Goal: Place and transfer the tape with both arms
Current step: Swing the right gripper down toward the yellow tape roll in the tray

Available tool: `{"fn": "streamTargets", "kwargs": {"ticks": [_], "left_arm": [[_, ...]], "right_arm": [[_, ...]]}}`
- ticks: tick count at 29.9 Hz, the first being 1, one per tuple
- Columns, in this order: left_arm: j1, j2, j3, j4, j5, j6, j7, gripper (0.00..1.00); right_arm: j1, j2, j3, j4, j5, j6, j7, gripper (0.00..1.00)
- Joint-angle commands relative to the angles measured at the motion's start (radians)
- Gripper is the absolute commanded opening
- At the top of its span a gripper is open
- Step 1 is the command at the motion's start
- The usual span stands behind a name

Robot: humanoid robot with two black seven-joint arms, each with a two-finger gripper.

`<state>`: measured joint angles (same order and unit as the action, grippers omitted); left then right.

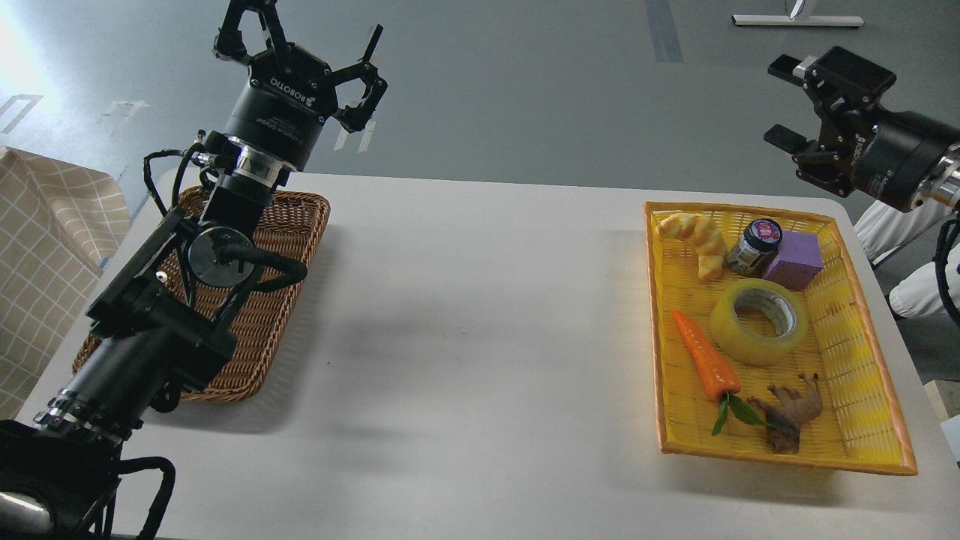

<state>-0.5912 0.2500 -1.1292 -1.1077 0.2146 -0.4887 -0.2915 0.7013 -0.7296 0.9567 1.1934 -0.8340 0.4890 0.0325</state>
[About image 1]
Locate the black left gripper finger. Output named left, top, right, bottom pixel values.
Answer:
left=213, top=1, right=289, bottom=68
left=330, top=22, right=389, bottom=134

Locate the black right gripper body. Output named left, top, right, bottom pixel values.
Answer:
left=832, top=105, right=959, bottom=212

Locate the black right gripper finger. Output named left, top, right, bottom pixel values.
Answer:
left=763, top=123, right=857, bottom=197
left=767, top=46, right=897, bottom=133

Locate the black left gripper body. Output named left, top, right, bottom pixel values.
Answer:
left=225, top=46, right=335, bottom=170

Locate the yellow tape roll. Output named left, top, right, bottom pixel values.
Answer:
left=709, top=279, right=809, bottom=367

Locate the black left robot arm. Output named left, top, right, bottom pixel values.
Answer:
left=2, top=1, right=388, bottom=539

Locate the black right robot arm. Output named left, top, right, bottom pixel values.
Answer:
left=763, top=46, right=959, bottom=213

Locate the white metal stand base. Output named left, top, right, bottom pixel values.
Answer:
left=730, top=1, right=865, bottom=29

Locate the seated person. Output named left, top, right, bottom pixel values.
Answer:
left=854, top=201, right=951, bottom=320

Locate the purple foam block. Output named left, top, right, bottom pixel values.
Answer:
left=761, top=230, right=825, bottom=291

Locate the small dark jar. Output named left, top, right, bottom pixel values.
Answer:
left=727, top=218, right=783, bottom=276

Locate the brown wicker basket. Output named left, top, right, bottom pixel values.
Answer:
left=71, top=187, right=330, bottom=403

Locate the toy croissant bread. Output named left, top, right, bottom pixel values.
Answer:
left=655, top=213, right=729, bottom=283

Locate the yellow plastic basket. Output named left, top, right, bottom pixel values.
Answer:
left=643, top=202, right=917, bottom=476

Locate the orange toy carrot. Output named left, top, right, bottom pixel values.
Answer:
left=671, top=310, right=770, bottom=437

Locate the beige checkered cloth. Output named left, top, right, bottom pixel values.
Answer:
left=1, top=146, right=131, bottom=419

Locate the brown toy animal figure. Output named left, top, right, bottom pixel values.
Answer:
left=748, top=373, right=824, bottom=455

